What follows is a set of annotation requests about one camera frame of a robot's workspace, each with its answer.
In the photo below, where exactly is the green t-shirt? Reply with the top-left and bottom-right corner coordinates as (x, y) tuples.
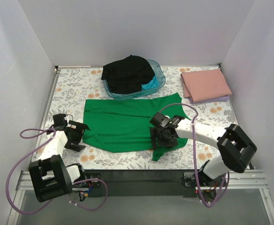
(83, 93), (187, 153)

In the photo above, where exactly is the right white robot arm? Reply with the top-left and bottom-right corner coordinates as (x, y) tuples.
(150, 112), (257, 186)

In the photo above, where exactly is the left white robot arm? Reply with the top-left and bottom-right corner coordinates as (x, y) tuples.
(29, 114), (89, 203)

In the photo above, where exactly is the light blue t-shirt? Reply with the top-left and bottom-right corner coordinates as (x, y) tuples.
(141, 76), (159, 90)

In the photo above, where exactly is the blue plastic basket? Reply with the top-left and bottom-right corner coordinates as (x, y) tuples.
(103, 59), (166, 101)

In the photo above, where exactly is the folded pink t-shirt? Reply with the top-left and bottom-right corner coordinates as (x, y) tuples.
(181, 68), (232, 103)

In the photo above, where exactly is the black t-shirt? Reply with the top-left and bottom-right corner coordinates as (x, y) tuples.
(101, 55), (155, 94)

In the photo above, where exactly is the folded lavender t-shirt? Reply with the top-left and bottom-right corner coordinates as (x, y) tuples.
(188, 96), (229, 104)

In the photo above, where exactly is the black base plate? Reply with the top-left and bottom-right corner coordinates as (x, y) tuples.
(73, 170), (198, 198)

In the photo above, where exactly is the aluminium frame rail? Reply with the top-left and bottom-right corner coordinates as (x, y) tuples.
(16, 169), (269, 190)

